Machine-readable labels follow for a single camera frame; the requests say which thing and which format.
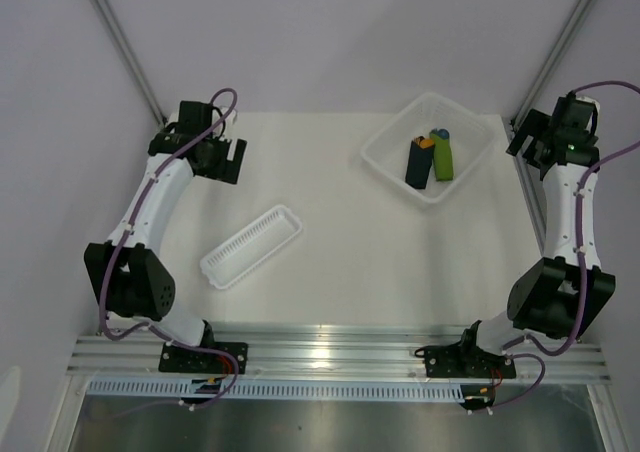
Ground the white narrow cutlery tray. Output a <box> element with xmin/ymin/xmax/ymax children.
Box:
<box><xmin>200</xmin><ymin>204</ymin><xmax>303</xmax><ymax>290</ymax></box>

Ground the orange plastic spoon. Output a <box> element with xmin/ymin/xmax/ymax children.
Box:
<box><xmin>416</xmin><ymin>138</ymin><xmax>435</xmax><ymax>150</ymax></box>

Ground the dark navy paper napkin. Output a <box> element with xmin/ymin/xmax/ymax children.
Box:
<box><xmin>405</xmin><ymin>136</ymin><xmax>434</xmax><ymax>190</ymax></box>

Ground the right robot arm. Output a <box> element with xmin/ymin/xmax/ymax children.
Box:
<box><xmin>456</xmin><ymin>92</ymin><xmax>616</xmax><ymax>376</ymax></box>

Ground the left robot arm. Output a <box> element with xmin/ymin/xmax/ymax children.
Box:
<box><xmin>84</xmin><ymin>101</ymin><xmax>247</xmax><ymax>372</ymax></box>

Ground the green rolled napkin bundle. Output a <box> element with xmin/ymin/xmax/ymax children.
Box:
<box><xmin>430</xmin><ymin>129</ymin><xmax>455</xmax><ymax>182</ymax></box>

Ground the large white basket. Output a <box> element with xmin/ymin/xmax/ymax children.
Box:
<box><xmin>360</xmin><ymin>92</ymin><xmax>497</xmax><ymax>206</ymax></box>

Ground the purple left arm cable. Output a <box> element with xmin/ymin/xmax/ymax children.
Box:
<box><xmin>97</xmin><ymin>87</ymin><xmax>241</xmax><ymax>418</ymax></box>

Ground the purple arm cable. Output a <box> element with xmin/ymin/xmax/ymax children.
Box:
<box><xmin>469</xmin><ymin>80</ymin><xmax>640</xmax><ymax>413</ymax></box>
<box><xmin>97</xmin><ymin>87</ymin><xmax>241</xmax><ymax>418</ymax></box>

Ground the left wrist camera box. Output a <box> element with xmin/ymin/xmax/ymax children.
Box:
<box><xmin>213</xmin><ymin>111</ymin><xmax>238</xmax><ymax>140</ymax></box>

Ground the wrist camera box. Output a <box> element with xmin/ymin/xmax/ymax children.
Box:
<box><xmin>570</xmin><ymin>96</ymin><xmax>601</xmax><ymax>128</ymax></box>
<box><xmin>213</xmin><ymin>111</ymin><xmax>238</xmax><ymax>140</ymax></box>

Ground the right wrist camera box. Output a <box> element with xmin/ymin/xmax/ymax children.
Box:
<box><xmin>570</xmin><ymin>96</ymin><xmax>601</xmax><ymax>128</ymax></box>

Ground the right corner frame post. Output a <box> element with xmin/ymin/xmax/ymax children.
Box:
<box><xmin>509</xmin><ymin>0</ymin><xmax>598</xmax><ymax>130</ymax></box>

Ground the corner frame post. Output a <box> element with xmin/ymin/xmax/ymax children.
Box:
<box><xmin>509</xmin><ymin>0</ymin><xmax>598</xmax><ymax>130</ymax></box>
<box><xmin>89</xmin><ymin>0</ymin><xmax>167</xmax><ymax>126</ymax></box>

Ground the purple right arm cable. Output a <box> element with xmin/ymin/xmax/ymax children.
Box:
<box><xmin>469</xmin><ymin>80</ymin><xmax>640</xmax><ymax>413</ymax></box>

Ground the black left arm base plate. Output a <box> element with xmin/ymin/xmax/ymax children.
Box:
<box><xmin>158</xmin><ymin>342</ymin><xmax>249</xmax><ymax>375</ymax></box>

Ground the aluminium frame rail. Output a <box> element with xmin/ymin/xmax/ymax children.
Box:
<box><xmin>69</xmin><ymin>319</ymin><xmax>614</xmax><ymax>388</ymax></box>

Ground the left corner frame post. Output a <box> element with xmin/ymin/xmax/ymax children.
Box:
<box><xmin>89</xmin><ymin>0</ymin><xmax>167</xmax><ymax>126</ymax></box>

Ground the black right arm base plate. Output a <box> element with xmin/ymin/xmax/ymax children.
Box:
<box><xmin>413</xmin><ymin>344</ymin><xmax>516</xmax><ymax>379</ymax></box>

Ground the white slotted cable duct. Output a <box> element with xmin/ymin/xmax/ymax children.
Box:
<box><xmin>87</xmin><ymin>377</ymin><xmax>464</xmax><ymax>403</ymax></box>

